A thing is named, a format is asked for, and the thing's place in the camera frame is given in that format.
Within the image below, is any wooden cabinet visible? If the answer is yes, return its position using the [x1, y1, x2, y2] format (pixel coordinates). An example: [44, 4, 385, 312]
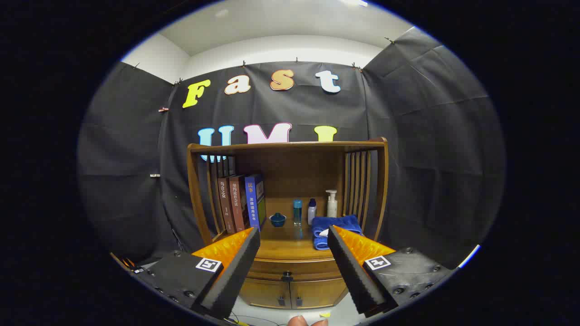
[187, 137, 389, 311]

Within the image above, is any dark brown book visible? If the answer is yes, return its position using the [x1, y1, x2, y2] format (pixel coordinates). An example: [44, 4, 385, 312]
[217, 177, 236, 234]

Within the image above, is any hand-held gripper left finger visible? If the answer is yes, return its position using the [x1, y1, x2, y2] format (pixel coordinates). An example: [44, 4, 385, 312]
[131, 226, 261, 320]

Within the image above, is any wooden countertop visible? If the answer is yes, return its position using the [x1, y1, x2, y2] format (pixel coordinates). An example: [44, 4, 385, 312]
[213, 224, 363, 261]

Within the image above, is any wooden cabinet door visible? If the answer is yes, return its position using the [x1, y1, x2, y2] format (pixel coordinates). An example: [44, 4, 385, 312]
[290, 277, 348, 310]
[239, 277, 291, 310]

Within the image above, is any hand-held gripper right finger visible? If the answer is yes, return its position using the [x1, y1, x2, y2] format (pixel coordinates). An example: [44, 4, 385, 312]
[327, 225, 456, 317]

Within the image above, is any black backdrop cloth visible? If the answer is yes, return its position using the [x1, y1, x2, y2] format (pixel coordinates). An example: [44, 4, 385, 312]
[77, 27, 506, 272]

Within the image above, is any wooden drawer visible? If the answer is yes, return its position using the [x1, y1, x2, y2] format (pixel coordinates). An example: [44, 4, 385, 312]
[248, 257, 347, 282]

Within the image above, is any thin floor cable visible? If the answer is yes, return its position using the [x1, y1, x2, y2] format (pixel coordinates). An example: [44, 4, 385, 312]
[231, 314, 282, 326]

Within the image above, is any blue folded towel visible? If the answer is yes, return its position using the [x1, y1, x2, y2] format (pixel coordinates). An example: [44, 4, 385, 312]
[311, 215, 363, 250]

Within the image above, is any reddish brown book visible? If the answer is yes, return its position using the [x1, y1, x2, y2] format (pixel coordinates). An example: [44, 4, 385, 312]
[229, 175, 249, 232]

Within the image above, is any blue book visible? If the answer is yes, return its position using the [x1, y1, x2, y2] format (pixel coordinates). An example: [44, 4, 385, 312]
[245, 174, 267, 231]

